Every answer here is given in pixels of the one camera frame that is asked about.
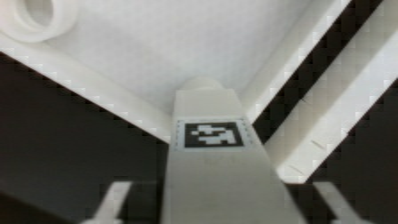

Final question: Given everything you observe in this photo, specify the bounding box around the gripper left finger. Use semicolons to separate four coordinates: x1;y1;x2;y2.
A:
76;180;163;224

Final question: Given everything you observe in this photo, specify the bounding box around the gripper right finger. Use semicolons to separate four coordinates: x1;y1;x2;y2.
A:
282;181;379;224

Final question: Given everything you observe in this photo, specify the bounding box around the white desk top tray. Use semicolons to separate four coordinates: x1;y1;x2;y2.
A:
0;0;349;139

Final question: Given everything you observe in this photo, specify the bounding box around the white front fence bar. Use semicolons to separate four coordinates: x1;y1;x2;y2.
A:
264;18;398;184

